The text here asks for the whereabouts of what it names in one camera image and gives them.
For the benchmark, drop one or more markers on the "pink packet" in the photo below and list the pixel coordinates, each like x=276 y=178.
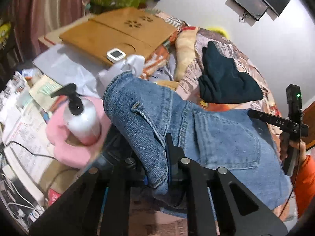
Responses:
x=54 y=195

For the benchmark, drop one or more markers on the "pink curtain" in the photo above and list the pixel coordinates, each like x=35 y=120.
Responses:
x=44 y=7

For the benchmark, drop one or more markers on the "beige plush pillow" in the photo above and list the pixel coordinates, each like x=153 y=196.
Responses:
x=183 y=54

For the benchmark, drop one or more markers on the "black framed screen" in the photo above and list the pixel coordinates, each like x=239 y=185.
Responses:
x=248 y=2

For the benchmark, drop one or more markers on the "wooden door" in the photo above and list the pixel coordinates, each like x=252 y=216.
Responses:
x=310 y=118

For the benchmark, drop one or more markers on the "pink plush cushion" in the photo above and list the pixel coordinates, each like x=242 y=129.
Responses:
x=71 y=153

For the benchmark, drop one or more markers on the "yellow packet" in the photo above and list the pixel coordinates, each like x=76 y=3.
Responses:
x=5 y=33

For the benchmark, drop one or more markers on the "beige envelope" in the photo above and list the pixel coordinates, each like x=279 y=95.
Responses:
x=44 y=88

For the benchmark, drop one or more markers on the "dark cloth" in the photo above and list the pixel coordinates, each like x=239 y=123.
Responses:
x=221 y=78

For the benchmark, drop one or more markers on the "grey paper sheet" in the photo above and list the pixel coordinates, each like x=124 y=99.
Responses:
x=69 y=64

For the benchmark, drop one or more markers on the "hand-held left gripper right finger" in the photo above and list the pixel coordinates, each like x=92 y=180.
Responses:
x=176 y=157

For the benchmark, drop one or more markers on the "spread newspapers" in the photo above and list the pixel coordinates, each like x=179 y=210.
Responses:
x=27 y=132

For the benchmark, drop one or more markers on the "wooden lap desk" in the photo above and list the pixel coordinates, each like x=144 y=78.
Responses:
x=110 y=36

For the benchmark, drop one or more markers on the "brown cardboard sheet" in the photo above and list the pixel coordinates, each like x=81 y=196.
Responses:
x=57 y=174

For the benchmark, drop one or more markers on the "blue denim pants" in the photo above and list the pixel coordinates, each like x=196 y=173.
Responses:
x=221 y=137

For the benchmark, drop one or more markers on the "white pump bottle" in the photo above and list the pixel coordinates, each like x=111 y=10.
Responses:
x=81 y=120

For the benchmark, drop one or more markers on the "printed blanket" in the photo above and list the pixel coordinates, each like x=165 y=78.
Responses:
x=246 y=60

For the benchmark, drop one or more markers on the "white plastic bag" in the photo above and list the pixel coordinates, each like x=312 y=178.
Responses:
x=133 y=62

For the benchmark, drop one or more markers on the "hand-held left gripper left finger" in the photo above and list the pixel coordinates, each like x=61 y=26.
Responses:
x=120 y=180

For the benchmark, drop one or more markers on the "person's right forearm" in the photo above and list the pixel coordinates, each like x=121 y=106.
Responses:
x=305 y=182

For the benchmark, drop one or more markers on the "person's right hand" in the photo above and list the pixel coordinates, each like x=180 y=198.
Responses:
x=301 y=150

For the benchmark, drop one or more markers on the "white digital clock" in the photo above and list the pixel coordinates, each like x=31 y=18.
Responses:
x=115 y=54

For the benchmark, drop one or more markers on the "yellow object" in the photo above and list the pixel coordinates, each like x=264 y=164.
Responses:
x=221 y=30

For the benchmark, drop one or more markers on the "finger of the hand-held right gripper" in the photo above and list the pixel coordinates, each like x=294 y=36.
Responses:
x=270 y=120

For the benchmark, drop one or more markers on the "white power strip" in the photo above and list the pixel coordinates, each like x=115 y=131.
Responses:
x=14 y=167

